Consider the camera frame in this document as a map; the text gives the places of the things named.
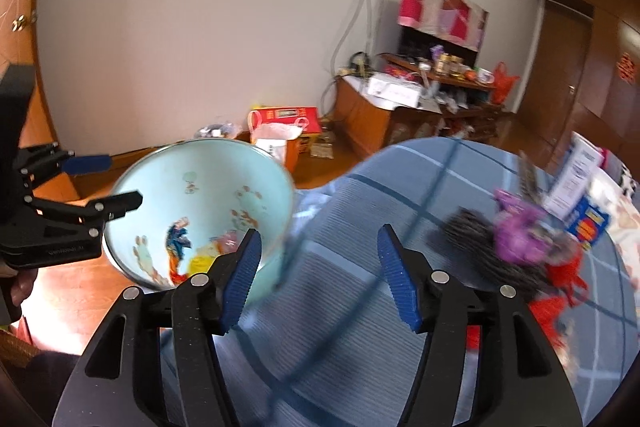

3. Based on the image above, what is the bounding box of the yellow plastic bag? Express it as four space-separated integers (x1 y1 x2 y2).
186 242 220 277

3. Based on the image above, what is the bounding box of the orange snack wrapper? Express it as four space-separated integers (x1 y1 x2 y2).
165 217 192 286

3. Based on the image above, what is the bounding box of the purple snack wrapper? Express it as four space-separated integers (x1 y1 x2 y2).
494 190 553 265

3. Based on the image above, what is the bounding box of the pink clear plastic wrapper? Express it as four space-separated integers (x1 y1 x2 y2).
210 230 242 256

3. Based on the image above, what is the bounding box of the light blue trash bucket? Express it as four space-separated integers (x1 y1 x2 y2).
103 139 295 301

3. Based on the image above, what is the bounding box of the person's left hand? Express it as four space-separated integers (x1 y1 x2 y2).
0 262 38 307

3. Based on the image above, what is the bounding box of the black foam net sleeve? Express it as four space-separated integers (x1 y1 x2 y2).
440 208 554 303

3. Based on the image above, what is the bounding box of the blue plaid table cloth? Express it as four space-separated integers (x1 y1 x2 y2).
159 135 640 427

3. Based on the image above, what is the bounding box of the red foam net sleeve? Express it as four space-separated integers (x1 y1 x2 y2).
465 295 567 351

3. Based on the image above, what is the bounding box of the small dark tea packet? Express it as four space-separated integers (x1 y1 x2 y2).
518 150 541 206

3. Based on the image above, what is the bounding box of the wooden tv cabinet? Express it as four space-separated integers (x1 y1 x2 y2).
329 53 502 157

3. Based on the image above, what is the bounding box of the red cardboard box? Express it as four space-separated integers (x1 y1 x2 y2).
247 106 322 154

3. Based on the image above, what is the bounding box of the white box on cabinet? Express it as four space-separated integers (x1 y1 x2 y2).
367 72 423 108

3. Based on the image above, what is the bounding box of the blue white Look carton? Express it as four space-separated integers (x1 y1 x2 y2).
565 195 611 251

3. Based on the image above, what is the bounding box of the white tall milk carton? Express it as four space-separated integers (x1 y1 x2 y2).
542 131 603 221

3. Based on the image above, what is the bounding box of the gold lidded jar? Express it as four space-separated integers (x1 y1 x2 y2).
434 53 450 75

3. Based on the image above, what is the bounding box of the white printed mug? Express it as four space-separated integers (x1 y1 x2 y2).
476 68 495 86

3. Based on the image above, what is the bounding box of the orange plastic bag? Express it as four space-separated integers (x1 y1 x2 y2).
490 62 520 105

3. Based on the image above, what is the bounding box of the black television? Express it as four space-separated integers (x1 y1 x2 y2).
397 26 478 75

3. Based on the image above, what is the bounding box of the brown wooden wardrobe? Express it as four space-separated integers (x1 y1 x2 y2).
561 0 639 169

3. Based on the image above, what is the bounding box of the pink red patchwork cloth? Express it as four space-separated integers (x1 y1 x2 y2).
398 0 489 52

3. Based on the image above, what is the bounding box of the brown wooden door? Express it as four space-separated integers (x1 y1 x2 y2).
516 0 592 145

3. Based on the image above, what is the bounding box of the red double happiness decoration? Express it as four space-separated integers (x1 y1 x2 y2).
616 52 637 84

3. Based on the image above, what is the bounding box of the grey hanging cable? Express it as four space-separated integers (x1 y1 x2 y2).
319 0 384 118

